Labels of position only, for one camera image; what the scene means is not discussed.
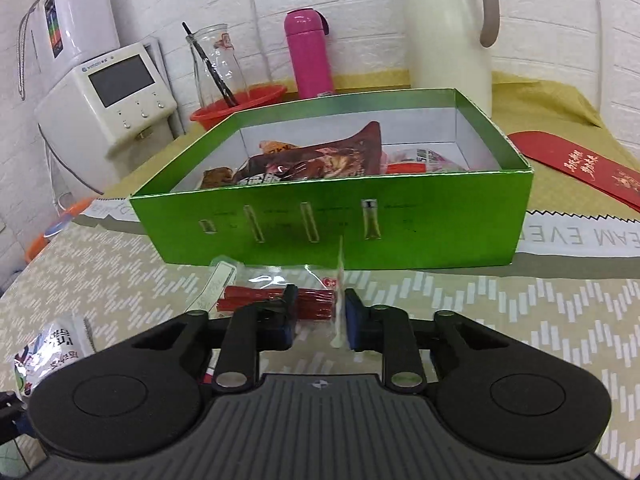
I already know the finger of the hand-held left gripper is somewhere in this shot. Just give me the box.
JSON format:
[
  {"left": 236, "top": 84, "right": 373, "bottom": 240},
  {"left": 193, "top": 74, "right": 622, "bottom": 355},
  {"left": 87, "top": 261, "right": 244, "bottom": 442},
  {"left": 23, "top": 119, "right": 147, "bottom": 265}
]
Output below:
[{"left": 0, "top": 392, "right": 33, "bottom": 445}]

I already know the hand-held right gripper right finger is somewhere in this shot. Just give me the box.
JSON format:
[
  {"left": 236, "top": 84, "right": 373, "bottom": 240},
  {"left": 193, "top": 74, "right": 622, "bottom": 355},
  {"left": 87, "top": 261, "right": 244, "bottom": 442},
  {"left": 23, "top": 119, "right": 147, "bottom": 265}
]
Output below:
[{"left": 344, "top": 287, "right": 506, "bottom": 393}]

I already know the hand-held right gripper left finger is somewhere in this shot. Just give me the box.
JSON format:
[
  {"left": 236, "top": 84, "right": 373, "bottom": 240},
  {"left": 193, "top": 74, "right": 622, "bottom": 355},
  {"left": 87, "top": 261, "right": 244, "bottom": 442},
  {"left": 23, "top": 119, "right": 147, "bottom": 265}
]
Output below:
[{"left": 131, "top": 284, "right": 300, "bottom": 393}]

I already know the red sausage stick packet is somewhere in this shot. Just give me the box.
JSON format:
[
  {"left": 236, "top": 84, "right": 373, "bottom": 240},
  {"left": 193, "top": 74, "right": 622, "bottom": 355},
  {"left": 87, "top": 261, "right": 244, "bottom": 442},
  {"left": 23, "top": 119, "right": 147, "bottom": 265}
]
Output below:
[{"left": 187, "top": 250, "right": 348, "bottom": 351}]

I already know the white cartoon snack packet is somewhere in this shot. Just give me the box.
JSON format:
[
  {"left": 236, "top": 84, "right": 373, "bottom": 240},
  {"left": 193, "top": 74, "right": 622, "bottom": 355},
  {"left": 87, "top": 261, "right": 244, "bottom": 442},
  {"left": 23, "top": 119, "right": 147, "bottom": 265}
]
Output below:
[{"left": 14, "top": 312, "right": 96, "bottom": 396}]

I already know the green cardboard box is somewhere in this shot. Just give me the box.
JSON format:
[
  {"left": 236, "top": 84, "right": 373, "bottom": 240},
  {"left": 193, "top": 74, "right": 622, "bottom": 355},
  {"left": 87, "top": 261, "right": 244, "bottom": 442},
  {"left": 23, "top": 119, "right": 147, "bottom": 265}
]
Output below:
[{"left": 129, "top": 87, "right": 535, "bottom": 271}]

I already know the clear packet of brown snacks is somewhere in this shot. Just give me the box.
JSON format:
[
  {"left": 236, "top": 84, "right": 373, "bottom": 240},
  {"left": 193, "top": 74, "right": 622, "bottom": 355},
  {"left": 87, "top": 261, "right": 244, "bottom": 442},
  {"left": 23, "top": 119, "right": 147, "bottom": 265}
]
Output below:
[{"left": 201, "top": 166, "right": 236, "bottom": 190}]

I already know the long dark brown snack packet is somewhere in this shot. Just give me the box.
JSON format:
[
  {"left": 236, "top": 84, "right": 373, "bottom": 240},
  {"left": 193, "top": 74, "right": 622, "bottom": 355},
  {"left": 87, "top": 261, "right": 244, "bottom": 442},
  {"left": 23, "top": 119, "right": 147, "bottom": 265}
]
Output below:
[{"left": 235, "top": 121, "right": 383, "bottom": 187}]

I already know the red nut packet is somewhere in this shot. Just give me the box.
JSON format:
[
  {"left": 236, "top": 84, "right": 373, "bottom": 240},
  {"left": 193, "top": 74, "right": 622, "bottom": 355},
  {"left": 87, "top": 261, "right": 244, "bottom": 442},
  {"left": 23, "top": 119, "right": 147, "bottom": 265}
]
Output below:
[{"left": 385, "top": 147, "right": 469, "bottom": 175}]

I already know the round orange-rimmed pastry packet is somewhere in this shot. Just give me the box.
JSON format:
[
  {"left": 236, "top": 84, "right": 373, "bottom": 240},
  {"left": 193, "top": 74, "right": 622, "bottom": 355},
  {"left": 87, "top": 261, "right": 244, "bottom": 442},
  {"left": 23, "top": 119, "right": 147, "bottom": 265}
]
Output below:
[{"left": 258, "top": 140, "right": 301, "bottom": 157}]

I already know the beige zigzag tablecloth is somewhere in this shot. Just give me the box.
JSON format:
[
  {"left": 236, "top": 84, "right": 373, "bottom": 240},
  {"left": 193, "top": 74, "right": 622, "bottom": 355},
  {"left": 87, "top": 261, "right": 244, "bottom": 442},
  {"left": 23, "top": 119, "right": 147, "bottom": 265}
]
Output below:
[{"left": 0, "top": 200, "right": 640, "bottom": 480}]

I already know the red plastic basin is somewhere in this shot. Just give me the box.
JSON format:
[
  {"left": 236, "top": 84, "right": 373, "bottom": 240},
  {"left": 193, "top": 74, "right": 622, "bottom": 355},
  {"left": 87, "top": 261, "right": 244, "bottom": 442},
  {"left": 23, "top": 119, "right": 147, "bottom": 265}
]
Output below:
[{"left": 190, "top": 85, "right": 288, "bottom": 133}]

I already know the black stirring stick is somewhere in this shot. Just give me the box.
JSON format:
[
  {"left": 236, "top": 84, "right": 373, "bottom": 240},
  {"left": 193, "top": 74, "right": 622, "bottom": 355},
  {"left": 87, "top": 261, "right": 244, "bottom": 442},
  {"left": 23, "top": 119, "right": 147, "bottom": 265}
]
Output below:
[{"left": 181, "top": 21, "right": 240, "bottom": 107}]

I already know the glass pitcher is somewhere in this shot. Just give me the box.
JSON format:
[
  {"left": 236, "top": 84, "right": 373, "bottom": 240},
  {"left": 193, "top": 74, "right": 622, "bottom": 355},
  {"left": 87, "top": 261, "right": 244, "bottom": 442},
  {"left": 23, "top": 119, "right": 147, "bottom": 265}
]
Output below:
[{"left": 186, "top": 23, "right": 251, "bottom": 108}]

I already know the pink thermos bottle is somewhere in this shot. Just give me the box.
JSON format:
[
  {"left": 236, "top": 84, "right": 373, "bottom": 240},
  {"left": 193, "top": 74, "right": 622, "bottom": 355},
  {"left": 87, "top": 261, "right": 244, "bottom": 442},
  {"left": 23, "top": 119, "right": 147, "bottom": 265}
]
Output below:
[{"left": 284, "top": 8, "right": 335, "bottom": 100}]

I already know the red envelope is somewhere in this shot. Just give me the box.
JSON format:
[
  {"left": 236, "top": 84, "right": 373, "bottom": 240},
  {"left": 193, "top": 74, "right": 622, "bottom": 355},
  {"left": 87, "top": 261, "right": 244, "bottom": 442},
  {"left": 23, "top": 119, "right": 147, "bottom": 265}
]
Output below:
[{"left": 507, "top": 131, "right": 640, "bottom": 211}]

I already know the white water dispenser with screen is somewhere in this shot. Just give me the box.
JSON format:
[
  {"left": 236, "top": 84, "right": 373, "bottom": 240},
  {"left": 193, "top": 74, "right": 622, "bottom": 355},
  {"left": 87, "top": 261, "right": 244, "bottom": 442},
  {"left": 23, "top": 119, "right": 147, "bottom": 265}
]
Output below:
[{"left": 34, "top": 42, "right": 178, "bottom": 196}]

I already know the cream thermal carafe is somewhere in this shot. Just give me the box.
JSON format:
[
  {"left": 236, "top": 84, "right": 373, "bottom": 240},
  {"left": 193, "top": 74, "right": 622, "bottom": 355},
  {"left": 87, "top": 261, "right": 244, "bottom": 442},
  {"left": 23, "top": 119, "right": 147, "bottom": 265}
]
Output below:
[{"left": 404, "top": 0, "right": 501, "bottom": 116}]

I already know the metal flexible hose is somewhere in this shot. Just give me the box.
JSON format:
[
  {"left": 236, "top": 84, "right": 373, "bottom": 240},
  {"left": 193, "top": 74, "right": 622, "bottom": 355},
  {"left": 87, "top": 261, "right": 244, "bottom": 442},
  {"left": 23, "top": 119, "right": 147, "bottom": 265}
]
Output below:
[{"left": 16, "top": 0, "right": 42, "bottom": 102}]

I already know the thin white wall pipe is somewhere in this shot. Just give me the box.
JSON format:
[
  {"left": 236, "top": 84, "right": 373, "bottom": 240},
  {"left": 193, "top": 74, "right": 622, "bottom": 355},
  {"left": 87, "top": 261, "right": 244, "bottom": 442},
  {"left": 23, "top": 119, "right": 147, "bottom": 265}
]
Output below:
[{"left": 582, "top": 0, "right": 608, "bottom": 126}]

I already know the white wall water purifier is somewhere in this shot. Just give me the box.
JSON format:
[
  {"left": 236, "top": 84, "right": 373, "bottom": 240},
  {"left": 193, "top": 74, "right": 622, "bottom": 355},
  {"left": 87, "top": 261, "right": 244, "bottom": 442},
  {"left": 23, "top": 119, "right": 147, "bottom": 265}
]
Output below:
[{"left": 30, "top": 0, "right": 121, "bottom": 78}]

